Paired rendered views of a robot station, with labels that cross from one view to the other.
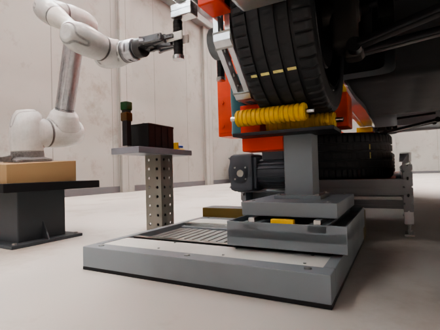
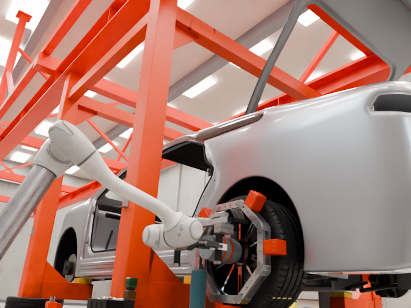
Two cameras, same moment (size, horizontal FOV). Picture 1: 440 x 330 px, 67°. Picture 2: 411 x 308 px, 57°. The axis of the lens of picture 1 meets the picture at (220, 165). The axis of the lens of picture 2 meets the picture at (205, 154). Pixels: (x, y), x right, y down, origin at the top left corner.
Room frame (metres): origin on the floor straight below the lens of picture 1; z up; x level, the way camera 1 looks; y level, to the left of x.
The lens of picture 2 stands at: (0.58, 1.89, 0.59)
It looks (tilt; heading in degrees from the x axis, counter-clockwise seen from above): 21 degrees up; 293
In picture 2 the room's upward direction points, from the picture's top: 3 degrees clockwise
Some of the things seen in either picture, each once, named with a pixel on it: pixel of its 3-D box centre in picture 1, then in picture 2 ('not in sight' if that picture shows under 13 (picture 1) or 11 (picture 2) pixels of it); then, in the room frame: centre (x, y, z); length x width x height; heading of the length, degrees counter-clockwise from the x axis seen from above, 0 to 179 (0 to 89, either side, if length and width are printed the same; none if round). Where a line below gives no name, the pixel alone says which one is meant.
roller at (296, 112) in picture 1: (270, 115); not in sight; (1.12, -0.17, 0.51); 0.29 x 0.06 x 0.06; 62
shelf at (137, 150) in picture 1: (154, 152); not in sight; (1.70, 0.33, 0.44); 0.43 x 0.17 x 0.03; 152
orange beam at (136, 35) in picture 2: not in sight; (107, 63); (2.72, -0.56, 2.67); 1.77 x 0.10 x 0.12; 152
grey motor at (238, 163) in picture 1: (274, 184); not in sight; (1.56, -0.26, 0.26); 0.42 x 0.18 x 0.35; 62
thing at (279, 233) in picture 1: (303, 223); not in sight; (1.19, -0.29, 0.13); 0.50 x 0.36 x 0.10; 152
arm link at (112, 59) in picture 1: (110, 54); (161, 236); (1.38, 0.45, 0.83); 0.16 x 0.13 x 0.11; 62
